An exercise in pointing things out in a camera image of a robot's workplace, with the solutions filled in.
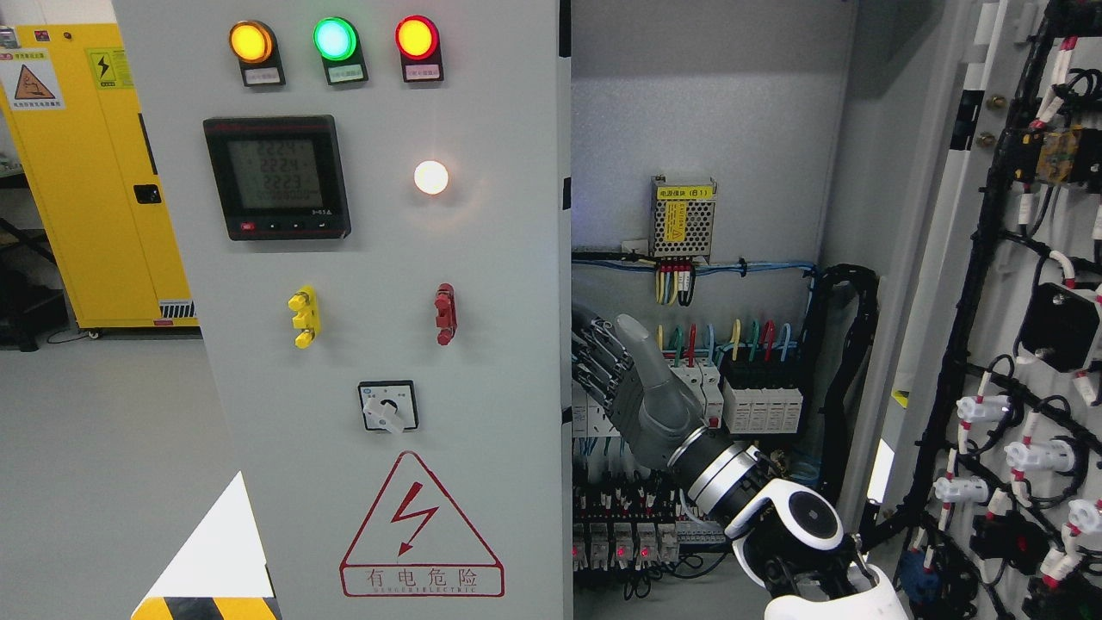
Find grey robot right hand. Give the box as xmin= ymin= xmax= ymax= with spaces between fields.
xmin=571 ymin=305 xmax=703 ymax=470

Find grey cabinet door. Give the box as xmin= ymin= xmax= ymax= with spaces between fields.
xmin=114 ymin=1 xmax=573 ymax=619
xmin=867 ymin=1 xmax=1099 ymax=619

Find white breaker and socket row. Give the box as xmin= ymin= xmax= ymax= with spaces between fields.
xmin=572 ymin=358 xmax=723 ymax=438

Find black white surge protector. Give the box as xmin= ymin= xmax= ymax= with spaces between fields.
xmin=720 ymin=353 xmax=804 ymax=437

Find metal mesh power supply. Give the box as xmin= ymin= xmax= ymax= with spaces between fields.
xmin=649 ymin=174 xmax=719 ymax=262

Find relay and terminal row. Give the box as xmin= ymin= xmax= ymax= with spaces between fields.
xmin=568 ymin=474 xmax=731 ymax=577

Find red terminal posts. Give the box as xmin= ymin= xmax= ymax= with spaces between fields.
xmin=434 ymin=282 xmax=458 ymax=346

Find white indicator lamp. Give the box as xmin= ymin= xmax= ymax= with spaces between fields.
xmin=413 ymin=160 xmax=451 ymax=195

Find red electric hazard sticker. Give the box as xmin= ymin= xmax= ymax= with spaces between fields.
xmin=339 ymin=450 xmax=506 ymax=598

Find yellow terminal posts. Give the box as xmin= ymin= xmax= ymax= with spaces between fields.
xmin=287 ymin=285 xmax=322 ymax=350

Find red indicator lamp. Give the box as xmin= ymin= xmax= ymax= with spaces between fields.
xmin=396 ymin=15 xmax=444 ymax=83

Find black digital power meter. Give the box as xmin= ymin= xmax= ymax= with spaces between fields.
xmin=203 ymin=115 xmax=353 ymax=242

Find green indicator lamp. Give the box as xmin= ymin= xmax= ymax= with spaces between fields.
xmin=313 ymin=17 xmax=368 ymax=85

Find yellow indicator lamp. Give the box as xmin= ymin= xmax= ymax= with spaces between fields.
xmin=228 ymin=20 xmax=287 ymax=88

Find yellow safety cabinet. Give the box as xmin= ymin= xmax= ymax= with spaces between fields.
xmin=3 ymin=23 xmax=198 ymax=331

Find white rotary selector switch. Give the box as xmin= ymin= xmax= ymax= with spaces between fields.
xmin=357 ymin=380 xmax=420 ymax=433

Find black right cable conduit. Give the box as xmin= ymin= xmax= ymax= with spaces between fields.
xmin=802 ymin=264 xmax=915 ymax=552

